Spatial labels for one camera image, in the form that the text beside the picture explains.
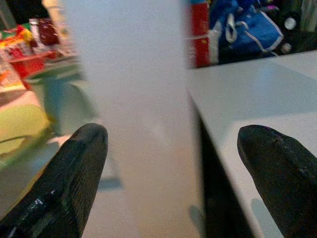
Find grey dining table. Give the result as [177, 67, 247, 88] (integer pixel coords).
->
[187, 51, 317, 238]

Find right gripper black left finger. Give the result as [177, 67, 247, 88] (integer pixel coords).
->
[0, 123, 109, 238]

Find red plastic basket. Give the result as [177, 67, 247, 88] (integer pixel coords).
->
[9, 50, 58, 80]

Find blue bag white trim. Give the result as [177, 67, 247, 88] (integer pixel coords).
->
[209, 0, 285, 64]

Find red box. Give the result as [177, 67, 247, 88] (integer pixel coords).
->
[190, 0, 211, 68]

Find yellow-green plate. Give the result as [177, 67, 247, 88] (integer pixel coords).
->
[0, 103, 54, 161]

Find white kitchen counter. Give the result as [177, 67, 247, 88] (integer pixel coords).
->
[61, 0, 206, 238]

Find dark red snack packet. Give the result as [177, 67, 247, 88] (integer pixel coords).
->
[36, 19, 60, 47]

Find dark cabinet white knobs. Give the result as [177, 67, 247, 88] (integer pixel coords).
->
[257, 0, 317, 57]

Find light green bowl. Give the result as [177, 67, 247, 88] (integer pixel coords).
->
[31, 70, 101, 136]

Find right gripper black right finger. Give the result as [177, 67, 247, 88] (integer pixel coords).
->
[237, 124, 317, 238]

